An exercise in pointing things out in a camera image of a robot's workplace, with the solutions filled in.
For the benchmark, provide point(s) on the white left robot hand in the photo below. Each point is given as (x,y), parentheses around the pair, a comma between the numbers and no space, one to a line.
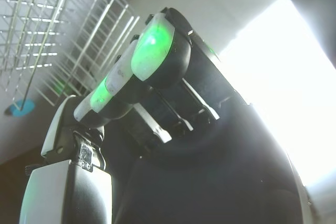
(183,155)

